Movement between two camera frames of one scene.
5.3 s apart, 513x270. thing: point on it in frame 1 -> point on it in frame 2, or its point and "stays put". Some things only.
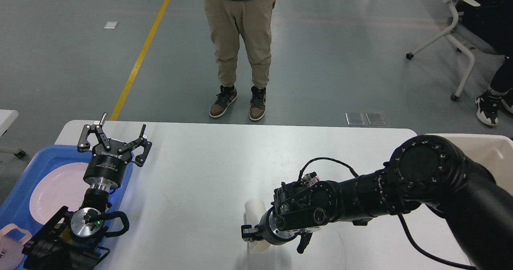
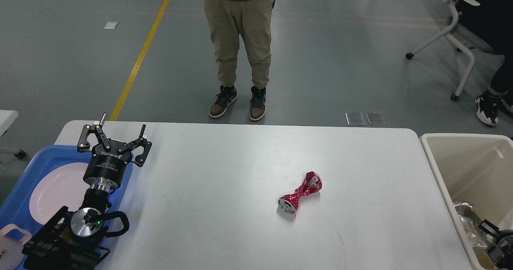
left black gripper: [107, 166] stays put
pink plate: [63, 186] stays put
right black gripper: [268, 227] -> [501, 253]
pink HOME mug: [12, 251] stays put
